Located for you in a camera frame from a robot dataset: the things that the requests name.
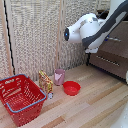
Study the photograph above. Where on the pink plastic cup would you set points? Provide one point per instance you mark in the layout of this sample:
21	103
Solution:
59	77

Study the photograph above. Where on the brown wooden drawer cabinet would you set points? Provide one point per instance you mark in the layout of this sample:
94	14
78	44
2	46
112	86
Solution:
115	56

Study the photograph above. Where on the red plastic shopping basket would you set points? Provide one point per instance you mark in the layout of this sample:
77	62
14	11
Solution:
21	100

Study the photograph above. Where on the red plastic bowl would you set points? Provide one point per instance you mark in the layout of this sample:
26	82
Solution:
71	88

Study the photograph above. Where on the yellow red snack bag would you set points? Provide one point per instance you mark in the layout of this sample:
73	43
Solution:
45	83

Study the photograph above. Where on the beige woven folding screen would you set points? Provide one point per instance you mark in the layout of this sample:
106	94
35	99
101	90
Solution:
33	33

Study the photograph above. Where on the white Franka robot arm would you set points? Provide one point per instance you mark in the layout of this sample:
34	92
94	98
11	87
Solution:
90	28

